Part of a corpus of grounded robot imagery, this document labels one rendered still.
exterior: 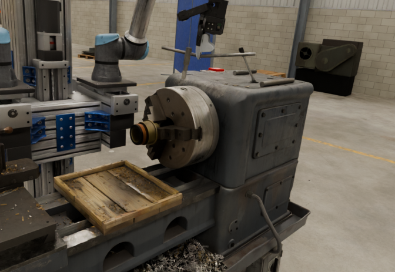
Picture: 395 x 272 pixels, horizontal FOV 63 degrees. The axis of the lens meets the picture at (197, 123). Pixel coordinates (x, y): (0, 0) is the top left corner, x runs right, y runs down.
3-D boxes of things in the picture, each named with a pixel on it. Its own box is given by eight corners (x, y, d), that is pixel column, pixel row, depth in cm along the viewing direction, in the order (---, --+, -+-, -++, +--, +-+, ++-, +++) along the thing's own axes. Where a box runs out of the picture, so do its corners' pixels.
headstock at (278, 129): (233, 132, 198) (241, 69, 187) (304, 158, 167) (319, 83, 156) (155, 151, 157) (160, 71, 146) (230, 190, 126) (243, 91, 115)
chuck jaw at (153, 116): (167, 123, 128) (156, 96, 130) (174, 117, 124) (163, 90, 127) (143, 127, 120) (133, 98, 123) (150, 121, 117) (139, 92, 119)
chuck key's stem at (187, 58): (180, 78, 119) (185, 47, 115) (181, 77, 121) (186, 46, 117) (185, 80, 118) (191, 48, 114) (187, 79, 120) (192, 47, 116)
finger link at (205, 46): (209, 63, 112) (214, 36, 109) (193, 59, 113) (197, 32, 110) (211, 61, 115) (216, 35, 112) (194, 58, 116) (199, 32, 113)
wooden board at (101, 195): (125, 167, 137) (126, 158, 136) (182, 204, 113) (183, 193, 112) (53, 187, 117) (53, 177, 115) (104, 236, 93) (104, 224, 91)
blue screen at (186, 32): (160, 74, 996) (164, -7, 929) (186, 76, 1015) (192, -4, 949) (187, 107, 613) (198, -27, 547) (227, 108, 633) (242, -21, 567)
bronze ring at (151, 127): (149, 116, 122) (128, 118, 115) (164, 121, 116) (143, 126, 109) (148, 138, 124) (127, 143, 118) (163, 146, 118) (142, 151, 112)
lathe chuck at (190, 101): (156, 144, 145) (165, 76, 134) (204, 177, 125) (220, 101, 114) (139, 148, 139) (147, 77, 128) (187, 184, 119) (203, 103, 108)
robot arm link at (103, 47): (91, 58, 166) (91, 31, 162) (116, 59, 173) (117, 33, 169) (98, 61, 156) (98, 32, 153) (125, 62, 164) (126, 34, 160)
